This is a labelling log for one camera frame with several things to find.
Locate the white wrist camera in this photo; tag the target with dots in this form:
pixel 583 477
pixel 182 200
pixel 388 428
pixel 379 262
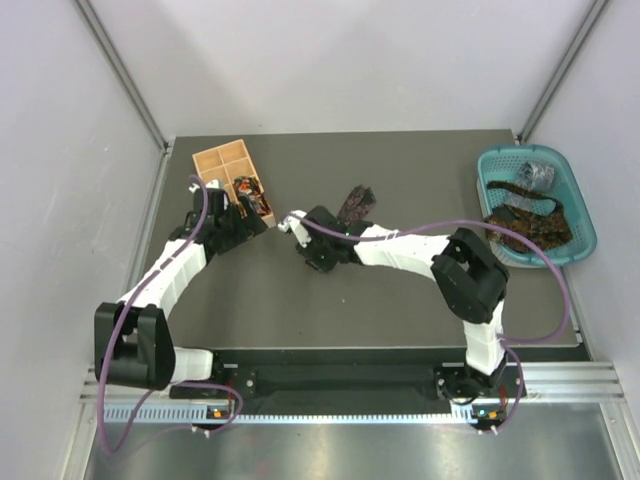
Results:
pixel 217 198
pixel 292 223

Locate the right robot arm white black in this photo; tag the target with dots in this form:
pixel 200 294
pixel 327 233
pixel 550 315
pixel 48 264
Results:
pixel 471 280

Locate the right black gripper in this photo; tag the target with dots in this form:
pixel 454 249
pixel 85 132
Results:
pixel 309 253

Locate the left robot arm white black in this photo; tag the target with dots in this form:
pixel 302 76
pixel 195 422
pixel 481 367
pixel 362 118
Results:
pixel 132 342

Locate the grey patterned tie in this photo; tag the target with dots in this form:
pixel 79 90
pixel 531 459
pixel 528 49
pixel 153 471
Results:
pixel 532 176

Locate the colourful rolled tie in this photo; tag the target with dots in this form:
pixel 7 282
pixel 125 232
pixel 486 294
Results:
pixel 249 195

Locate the right aluminium frame post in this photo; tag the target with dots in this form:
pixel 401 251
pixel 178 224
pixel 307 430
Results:
pixel 586 27

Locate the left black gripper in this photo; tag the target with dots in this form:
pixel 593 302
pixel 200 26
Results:
pixel 248 227

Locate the dark purple patterned tie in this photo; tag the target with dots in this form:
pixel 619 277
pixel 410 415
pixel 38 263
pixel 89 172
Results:
pixel 358 204

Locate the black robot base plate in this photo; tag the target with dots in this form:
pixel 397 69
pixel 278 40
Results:
pixel 343 381

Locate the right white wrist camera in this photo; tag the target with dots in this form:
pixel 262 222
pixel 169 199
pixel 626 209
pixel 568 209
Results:
pixel 292 223

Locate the aluminium frame post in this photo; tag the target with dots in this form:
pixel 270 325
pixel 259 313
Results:
pixel 91 19
pixel 586 27

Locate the wooden compartment box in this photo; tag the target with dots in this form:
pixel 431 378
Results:
pixel 226 162

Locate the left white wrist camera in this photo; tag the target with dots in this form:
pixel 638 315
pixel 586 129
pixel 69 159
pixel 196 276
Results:
pixel 217 198

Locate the left aluminium frame post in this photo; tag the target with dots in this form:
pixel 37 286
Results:
pixel 91 19

